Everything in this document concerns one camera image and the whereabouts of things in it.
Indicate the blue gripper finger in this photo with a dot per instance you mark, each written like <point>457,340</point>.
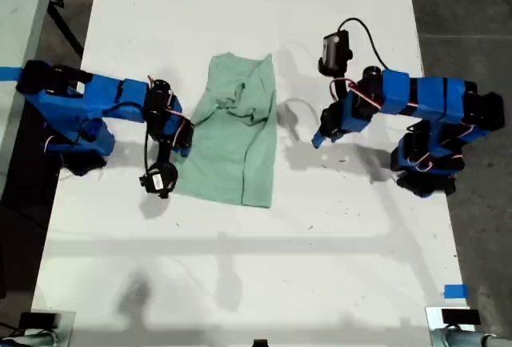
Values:
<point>186,151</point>
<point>320,140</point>
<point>174,148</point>
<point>331,139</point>

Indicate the pale green T-shirt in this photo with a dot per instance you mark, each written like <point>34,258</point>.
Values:
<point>224,163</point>

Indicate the blue and black arm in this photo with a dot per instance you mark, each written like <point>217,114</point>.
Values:
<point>424,95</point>
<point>100,99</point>

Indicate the black stand leg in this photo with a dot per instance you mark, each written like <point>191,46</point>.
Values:
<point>64,27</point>

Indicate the blue tape strip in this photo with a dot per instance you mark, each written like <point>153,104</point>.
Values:
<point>456,291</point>
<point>9,73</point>

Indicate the pale bench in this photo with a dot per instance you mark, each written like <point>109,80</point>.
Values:
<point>20,11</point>

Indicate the small black box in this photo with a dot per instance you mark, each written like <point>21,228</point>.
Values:
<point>460,317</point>
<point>38,320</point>

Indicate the grey metal tube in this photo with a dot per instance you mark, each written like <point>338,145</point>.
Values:
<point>36,341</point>
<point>468,339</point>

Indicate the black camera stalk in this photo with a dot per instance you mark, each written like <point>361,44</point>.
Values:
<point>342,87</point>
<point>165,153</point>

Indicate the black camera box white label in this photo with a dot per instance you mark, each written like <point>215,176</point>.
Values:
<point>158,181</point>

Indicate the black camera box grey face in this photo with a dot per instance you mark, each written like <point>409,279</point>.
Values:
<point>335,51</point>

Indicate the small black mount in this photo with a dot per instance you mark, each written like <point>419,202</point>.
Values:
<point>261,343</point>

